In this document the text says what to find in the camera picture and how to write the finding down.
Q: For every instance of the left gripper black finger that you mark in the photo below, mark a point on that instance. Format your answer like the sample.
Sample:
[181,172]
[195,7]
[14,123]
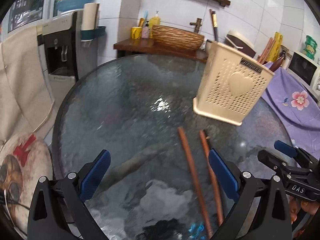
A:
[282,168]

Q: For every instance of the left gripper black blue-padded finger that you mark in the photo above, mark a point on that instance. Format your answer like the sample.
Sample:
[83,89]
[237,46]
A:
[46,219]
[272,219]

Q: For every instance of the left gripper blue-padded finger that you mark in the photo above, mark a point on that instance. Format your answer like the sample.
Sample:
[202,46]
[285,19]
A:
[302,158]

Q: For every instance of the black chopstick gold band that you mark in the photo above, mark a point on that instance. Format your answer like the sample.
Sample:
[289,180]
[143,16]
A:
[215,26]

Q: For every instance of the wooden-handled metal spoon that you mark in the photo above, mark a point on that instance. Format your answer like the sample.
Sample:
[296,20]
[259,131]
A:
[277,63]

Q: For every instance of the purple floral cloth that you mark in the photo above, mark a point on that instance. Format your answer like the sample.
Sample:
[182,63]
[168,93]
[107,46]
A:
[296,109]

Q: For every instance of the dog print cushion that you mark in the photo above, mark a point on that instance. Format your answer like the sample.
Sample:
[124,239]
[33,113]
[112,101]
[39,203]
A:
[24,159]

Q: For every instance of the white microwave oven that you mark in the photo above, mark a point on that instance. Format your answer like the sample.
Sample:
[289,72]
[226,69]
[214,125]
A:
[306,72]

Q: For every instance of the cream perforated utensil holder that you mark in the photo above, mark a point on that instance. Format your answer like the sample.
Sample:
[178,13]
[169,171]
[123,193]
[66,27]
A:
[231,85]

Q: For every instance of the yellow roll package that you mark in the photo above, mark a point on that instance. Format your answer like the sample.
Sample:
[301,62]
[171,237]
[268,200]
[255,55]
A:
[274,50]

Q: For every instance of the green bowl stack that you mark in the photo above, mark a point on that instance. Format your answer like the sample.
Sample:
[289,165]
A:
[310,47]

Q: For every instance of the beige fabric cover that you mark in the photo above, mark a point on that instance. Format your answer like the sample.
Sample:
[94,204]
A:
[26,104]

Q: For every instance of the brown rice cooker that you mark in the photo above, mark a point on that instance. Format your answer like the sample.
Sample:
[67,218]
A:
[239,42]

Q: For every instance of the round glass table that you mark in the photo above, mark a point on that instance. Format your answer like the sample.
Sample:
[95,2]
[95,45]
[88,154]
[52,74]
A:
[132,107]

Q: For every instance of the water dispenser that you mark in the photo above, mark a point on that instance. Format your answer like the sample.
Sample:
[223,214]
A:
[68,58]

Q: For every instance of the bronze faucet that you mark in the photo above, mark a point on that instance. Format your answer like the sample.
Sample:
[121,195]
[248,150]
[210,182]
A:
[197,25]

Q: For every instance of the woven pattern basin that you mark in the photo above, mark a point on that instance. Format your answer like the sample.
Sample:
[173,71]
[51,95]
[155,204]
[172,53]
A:
[176,38]

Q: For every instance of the wooden side counter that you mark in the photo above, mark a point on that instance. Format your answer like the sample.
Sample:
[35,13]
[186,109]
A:
[148,46]

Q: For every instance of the paper cup stack holder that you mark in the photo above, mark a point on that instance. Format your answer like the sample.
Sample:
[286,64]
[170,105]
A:
[90,30]

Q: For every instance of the yellow cup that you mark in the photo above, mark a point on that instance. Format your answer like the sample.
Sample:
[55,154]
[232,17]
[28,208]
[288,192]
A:
[136,33]

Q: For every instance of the yellow soap bottle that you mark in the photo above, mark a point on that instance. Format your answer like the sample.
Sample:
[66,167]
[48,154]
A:
[155,20]

